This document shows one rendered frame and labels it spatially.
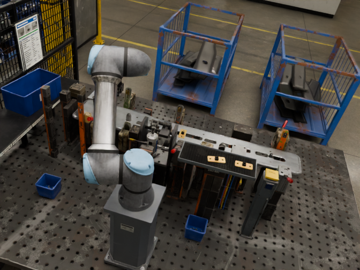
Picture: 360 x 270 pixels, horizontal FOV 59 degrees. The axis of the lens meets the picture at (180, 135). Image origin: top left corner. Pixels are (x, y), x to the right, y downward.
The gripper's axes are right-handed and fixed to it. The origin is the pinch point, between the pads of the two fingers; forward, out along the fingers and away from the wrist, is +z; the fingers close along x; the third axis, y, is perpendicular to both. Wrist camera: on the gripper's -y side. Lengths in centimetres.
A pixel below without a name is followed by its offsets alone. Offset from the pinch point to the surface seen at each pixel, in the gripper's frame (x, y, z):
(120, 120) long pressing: -2.5, 8.2, 8.4
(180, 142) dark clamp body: -18, 48, 0
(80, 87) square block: 12.3, -25.2, 2.7
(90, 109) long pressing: 0.3, -12.6, 8.6
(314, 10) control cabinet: 777, 238, 95
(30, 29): 12, -55, -29
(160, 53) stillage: 178, -15, 42
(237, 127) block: 16, 78, 5
